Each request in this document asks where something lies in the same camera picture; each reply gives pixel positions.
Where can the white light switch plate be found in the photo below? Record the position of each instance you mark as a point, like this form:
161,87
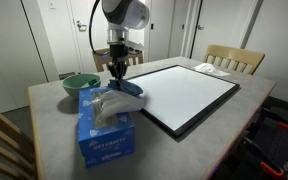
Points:
52,4

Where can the crumpled white paper towel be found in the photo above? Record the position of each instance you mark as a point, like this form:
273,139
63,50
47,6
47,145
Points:
210,69

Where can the wooden chair near camera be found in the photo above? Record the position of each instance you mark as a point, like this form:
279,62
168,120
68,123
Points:
17,152

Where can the blue wiping cloth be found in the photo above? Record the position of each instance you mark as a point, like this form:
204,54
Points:
126,87

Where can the red black clamp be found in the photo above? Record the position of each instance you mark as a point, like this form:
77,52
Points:
282,122

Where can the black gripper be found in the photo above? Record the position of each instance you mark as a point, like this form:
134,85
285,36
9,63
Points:
118,54

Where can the silver door handle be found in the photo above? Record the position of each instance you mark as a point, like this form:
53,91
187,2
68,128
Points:
81,27

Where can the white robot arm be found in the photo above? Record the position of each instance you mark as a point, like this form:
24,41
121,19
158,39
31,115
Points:
121,15

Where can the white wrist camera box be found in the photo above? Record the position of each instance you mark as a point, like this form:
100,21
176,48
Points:
135,46

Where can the light wooden chair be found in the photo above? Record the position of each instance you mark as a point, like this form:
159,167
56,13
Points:
237,59

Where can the orange black clamp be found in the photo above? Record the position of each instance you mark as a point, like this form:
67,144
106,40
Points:
266,163

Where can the blue tissue box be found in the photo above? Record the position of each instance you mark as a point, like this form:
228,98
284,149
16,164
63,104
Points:
105,130

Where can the black framed whiteboard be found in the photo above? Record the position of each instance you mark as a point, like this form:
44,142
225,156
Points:
177,97

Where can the green bowl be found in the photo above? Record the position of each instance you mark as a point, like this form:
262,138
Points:
73,84

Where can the dark wooden chair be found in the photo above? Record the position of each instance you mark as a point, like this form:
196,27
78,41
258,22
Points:
103,59

